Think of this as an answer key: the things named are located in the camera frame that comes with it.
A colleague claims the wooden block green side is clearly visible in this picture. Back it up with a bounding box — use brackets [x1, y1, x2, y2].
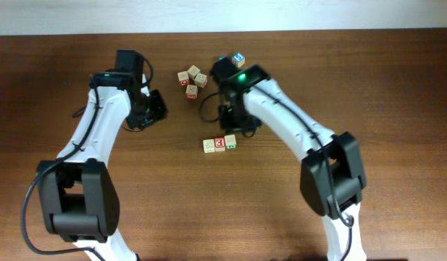
[225, 134, 237, 149]

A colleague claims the red letter E block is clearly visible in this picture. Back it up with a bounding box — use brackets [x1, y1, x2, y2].
[214, 138, 226, 152]

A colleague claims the wooden block yellow O side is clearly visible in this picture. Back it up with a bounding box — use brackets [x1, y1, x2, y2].
[203, 139, 215, 153]

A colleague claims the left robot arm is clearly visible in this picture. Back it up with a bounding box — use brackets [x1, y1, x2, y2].
[20, 50, 167, 260]

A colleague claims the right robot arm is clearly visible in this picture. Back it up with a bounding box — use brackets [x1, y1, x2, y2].
[210, 57, 367, 260]

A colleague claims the wooden block red bottom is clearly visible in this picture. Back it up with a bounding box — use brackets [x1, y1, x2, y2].
[185, 85, 198, 99]

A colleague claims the wooden block red C side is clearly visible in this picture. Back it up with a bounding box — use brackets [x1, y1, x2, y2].
[177, 71, 190, 87]

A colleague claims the plain wooden picture block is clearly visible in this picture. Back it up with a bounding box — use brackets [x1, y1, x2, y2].
[194, 73, 208, 88]

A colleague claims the wooden block blue side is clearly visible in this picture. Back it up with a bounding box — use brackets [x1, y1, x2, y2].
[187, 65, 201, 80]

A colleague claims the blue number 5 block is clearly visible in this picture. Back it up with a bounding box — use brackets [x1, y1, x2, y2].
[232, 52, 246, 68]

